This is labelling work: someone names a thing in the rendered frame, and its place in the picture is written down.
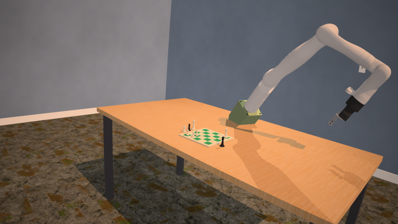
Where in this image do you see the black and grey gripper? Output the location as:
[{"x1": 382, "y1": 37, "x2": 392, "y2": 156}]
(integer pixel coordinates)
[{"x1": 328, "y1": 87, "x2": 371, "y2": 126}]

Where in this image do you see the green and cream chessboard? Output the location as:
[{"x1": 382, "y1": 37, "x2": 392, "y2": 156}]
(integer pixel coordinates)
[{"x1": 179, "y1": 128, "x2": 234, "y2": 147}]

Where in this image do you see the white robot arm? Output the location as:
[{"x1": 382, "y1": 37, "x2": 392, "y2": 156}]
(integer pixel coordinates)
[{"x1": 244, "y1": 24, "x2": 391, "y2": 113}]

